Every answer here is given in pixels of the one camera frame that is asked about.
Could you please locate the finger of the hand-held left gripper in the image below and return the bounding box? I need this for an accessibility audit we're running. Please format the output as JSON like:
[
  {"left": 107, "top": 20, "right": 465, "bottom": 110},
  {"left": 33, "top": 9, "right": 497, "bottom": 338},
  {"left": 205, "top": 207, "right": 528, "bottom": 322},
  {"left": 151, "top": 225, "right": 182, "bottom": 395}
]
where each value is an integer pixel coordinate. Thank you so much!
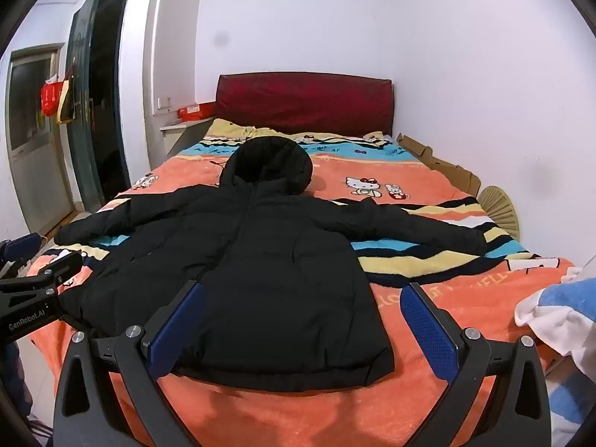
[
  {"left": 0, "top": 250, "right": 83, "bottom": 296},
  {"left": 0, "top": 234, "right": 46, "bottom": 281}
]

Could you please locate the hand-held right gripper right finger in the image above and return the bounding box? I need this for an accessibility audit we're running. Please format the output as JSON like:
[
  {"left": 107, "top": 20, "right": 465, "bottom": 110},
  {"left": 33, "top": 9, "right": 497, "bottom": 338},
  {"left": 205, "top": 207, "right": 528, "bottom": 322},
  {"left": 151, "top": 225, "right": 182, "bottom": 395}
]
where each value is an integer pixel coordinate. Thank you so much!
[{"left": 400, "top": 283, "right": 552, "bottom": 447}]

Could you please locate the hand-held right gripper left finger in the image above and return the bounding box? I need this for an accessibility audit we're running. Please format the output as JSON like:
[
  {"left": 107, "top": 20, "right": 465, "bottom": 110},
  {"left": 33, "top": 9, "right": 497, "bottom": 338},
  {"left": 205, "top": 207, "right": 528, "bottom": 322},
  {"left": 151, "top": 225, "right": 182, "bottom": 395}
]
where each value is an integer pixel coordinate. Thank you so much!
[{"left": 53, "top": 280, "right": 206, "bottom": 447}]

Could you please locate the black hooded puffer jacket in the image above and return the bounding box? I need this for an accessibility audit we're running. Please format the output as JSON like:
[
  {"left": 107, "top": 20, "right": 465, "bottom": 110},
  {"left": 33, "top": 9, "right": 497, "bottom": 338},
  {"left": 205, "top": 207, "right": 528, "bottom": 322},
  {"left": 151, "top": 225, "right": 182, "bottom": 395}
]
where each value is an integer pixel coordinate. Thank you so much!
[{"left": 53, "top": 138, "right": 489, "bottom": 393}]

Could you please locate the grey framed glass door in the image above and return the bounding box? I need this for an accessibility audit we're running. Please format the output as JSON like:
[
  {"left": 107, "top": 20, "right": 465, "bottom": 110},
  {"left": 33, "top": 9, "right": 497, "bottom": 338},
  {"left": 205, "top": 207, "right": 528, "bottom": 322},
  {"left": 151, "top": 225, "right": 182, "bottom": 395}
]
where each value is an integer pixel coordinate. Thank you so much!
[{"left": 6, "top": 43, "right": 75, "bottom": 236}]

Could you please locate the beige woven fan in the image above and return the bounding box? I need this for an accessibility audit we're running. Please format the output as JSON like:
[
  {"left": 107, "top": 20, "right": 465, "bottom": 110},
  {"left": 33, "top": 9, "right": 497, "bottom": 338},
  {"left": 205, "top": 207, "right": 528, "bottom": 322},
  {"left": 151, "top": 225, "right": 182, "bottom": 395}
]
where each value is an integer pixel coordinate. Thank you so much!
[{"left": 479, "top": 186, "right": 520, "bottom": 239}]

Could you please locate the white and blue towel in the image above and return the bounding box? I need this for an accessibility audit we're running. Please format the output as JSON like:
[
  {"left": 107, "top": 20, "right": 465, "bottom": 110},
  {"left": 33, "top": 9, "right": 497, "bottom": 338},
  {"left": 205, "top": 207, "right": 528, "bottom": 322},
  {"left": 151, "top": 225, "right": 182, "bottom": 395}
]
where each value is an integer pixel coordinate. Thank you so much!
[{"left": 514, "top": 265, "right": 596, "bottom": 447}]

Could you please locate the cartoon cat printed blanket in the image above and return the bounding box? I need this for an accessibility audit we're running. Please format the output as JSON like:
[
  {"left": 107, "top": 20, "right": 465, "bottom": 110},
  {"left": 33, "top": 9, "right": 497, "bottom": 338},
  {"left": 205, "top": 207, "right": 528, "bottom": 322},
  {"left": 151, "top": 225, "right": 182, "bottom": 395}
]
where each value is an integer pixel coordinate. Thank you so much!
[{"left": 28, "top": 118, "right": 583, "bottom": 447}]

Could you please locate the red hanging bag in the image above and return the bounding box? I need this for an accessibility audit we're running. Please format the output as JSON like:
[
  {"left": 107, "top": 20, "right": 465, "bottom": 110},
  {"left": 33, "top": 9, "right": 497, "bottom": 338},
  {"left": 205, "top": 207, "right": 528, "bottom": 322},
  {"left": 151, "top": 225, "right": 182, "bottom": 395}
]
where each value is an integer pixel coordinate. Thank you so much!
[{"left": 41, "top": 74, "right": 63, "bottom": 117}]

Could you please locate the yellow and black hanging bag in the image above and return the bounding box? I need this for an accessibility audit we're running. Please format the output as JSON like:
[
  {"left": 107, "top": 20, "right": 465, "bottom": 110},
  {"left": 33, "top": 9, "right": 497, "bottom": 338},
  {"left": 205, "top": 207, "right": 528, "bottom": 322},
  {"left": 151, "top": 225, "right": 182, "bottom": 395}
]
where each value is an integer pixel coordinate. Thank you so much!
[{"left": 56, "top": 67, "right": 76, "bottom": 125}]

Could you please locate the dark green door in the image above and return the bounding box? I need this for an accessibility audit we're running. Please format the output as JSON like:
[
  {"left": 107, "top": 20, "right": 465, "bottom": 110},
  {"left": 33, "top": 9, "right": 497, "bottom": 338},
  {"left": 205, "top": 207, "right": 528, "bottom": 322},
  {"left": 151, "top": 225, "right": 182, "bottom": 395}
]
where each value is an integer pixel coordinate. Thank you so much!
[{"left": 65, "top": 0, "right": 136, "bottom": 212}]

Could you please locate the brown cardboard sheet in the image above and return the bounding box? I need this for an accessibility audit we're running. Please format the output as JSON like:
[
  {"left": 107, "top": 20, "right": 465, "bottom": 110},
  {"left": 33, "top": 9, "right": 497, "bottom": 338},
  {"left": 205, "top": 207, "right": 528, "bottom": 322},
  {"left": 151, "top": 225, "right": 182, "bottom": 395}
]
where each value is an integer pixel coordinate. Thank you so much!
[{"left": 395, "top": 133, "right": 481, "bottom": 196}]

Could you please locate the white bedside cabinet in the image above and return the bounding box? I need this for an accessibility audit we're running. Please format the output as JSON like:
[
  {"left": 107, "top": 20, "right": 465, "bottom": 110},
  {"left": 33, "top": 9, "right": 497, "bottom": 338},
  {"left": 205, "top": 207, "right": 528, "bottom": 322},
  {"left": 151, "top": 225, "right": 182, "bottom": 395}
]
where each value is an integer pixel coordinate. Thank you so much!
[{"left": 159, "top": 117, "right": 216, "bottom": 159}]

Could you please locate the red flat box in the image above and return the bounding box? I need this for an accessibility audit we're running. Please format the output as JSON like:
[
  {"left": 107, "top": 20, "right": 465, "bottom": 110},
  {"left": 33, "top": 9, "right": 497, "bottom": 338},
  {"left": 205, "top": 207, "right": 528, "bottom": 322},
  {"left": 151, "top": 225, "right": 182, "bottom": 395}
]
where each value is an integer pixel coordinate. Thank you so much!
[{"left": 178, "top": 102, "right": 217, "bottom": 119}]

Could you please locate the dark red headboard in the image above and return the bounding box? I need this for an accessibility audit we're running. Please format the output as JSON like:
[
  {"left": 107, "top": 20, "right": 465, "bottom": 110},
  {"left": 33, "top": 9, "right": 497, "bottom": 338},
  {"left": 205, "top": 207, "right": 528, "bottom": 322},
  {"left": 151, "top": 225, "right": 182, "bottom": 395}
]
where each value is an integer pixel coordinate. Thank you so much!
[{"left": 214, "top": 72, "right": 396, "bottom": 137}]

